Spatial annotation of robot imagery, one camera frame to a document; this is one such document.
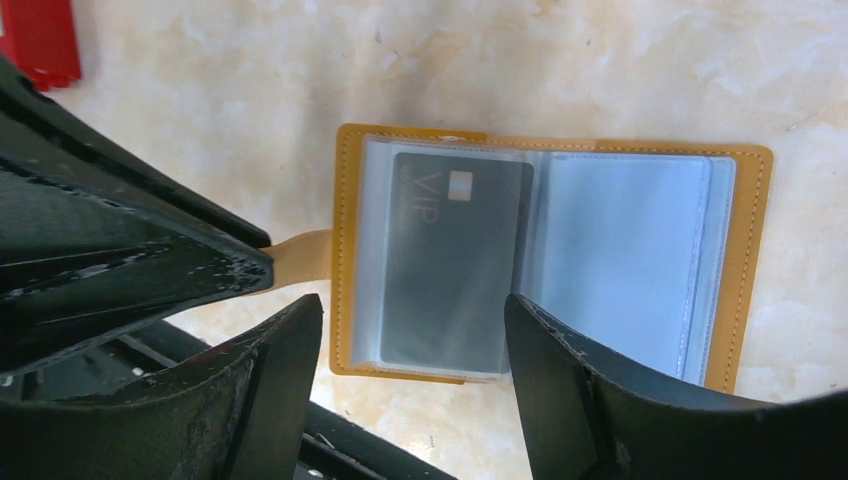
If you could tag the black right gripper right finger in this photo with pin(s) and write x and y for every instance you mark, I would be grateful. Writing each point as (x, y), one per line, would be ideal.
(588, 412)

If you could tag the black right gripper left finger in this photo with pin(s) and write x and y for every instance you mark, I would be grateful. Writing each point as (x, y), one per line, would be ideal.
(235, 411)

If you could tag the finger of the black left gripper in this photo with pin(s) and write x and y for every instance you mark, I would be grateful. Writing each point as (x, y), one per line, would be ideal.
(22, 102)
(87, 257)

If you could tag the red white grid card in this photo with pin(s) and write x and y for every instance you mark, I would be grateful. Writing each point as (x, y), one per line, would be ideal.
(39, 38)

